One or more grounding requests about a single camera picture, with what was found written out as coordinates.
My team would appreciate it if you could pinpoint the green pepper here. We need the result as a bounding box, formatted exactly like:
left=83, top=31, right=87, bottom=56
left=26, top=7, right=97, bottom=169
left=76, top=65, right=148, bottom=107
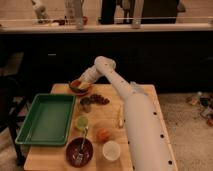
left=68, top=82, right=80, bottom=92

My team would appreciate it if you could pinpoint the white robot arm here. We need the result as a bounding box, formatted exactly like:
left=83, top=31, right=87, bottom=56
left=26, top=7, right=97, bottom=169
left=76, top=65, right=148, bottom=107
left=80, top=56, right=176, bottom=171

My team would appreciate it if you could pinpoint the green plastic tray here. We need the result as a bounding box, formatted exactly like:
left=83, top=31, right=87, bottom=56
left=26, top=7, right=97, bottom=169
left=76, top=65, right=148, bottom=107
left=15, top=94, right=76, bottom=146

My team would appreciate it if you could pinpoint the orange bowl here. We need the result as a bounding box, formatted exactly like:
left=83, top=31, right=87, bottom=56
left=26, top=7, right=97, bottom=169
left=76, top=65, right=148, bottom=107
left=70, top=79, right=92, bottom=96

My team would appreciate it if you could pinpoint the bunch of dark grapes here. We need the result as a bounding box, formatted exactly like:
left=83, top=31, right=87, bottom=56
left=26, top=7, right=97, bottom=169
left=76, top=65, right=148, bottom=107
left=90, top=94, right=109, bottom=105

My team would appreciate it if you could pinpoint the small metal cup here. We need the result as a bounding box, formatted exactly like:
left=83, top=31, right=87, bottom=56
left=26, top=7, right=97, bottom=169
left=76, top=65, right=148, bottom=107
left=80, top=97, right=91, bottom=113

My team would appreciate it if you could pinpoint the green cup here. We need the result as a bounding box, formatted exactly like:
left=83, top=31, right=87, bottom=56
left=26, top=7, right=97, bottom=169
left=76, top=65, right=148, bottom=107
left=75, top=116, right=89, bottom=131

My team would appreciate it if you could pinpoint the grey cloth piece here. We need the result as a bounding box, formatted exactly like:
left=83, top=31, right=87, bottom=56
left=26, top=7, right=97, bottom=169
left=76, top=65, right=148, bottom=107
left=130, top=81, right=146, bottom=95

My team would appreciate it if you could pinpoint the orange peach fruit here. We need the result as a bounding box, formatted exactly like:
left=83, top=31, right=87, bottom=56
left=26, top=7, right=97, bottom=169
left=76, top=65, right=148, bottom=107
left=96, top=128, right=110, bottom=143

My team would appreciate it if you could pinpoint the dark red bowl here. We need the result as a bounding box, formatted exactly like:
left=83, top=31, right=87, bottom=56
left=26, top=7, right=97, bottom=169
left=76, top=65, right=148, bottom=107
left=66, top=137, right=93, bottom=168

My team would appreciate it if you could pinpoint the white cup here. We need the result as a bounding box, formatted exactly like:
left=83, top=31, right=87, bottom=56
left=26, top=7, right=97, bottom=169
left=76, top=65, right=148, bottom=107
left=102, top=140, right=121, bottom=161

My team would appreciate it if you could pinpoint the dark chair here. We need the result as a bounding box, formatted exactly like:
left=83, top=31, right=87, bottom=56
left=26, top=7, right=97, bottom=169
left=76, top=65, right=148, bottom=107
left=0, top=77, right=26, bottom=166

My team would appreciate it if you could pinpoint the metal fork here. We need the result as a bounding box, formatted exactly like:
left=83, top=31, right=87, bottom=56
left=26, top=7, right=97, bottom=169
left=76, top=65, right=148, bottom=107
left=75, top=126, right=89, bottom=166

